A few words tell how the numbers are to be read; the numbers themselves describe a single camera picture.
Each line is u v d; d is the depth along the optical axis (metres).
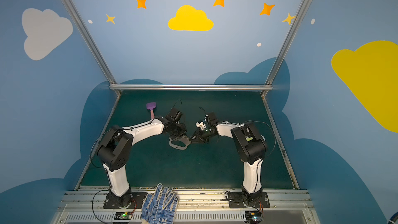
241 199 0.74
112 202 0.73
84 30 0.85
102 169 0.54
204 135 0.85
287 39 0.90
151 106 1.13
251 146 0.53
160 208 0.70
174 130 0.80
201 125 0.93
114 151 0.49
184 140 0.91
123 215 0.71
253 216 0.71
